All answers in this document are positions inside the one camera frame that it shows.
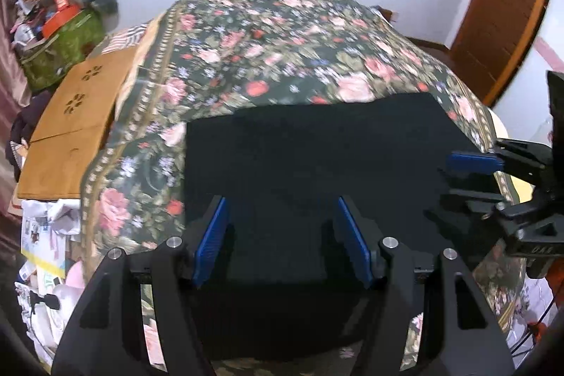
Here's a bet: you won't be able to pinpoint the brown cardboard box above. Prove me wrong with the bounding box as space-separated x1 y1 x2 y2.
15 45 148 201

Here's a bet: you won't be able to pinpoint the brown wooden door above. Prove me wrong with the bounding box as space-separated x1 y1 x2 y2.
447 0 553 106

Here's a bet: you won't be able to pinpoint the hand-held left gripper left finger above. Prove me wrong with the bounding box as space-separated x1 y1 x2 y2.
52 195 230 376

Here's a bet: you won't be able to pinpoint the red white striped cloth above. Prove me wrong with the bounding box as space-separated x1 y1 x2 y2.
99 24 153 55

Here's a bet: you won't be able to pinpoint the pink curtain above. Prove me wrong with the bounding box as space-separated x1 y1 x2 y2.
0 0 33 227

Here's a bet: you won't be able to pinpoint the dark purple clothes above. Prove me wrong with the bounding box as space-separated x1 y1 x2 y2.
9 90 56 183

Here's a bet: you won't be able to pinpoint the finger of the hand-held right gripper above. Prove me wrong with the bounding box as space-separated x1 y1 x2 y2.
438 169 536 260
447 138 551 188

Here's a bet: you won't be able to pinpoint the floral bed sheet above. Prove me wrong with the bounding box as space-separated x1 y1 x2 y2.
79 0 529 376

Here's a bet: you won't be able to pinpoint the black sequined sweater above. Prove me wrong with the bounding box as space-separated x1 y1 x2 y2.
183 92 507 363

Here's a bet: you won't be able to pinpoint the red box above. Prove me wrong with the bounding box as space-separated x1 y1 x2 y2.
42 0 84 37

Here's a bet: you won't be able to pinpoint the pile of assorted clutter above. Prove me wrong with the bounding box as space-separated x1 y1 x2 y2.
11 0 89 48

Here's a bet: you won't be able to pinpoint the green bag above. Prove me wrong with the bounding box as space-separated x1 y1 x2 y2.
20 6 106 92

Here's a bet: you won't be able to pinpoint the spread newspapers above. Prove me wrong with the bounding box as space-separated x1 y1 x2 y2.
15 197 89 359

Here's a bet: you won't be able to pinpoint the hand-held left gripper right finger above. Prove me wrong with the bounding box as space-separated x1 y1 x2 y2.
332 195 516 376

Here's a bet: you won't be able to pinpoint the white pink soft toy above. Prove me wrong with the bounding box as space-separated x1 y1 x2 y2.
26 261 93 355

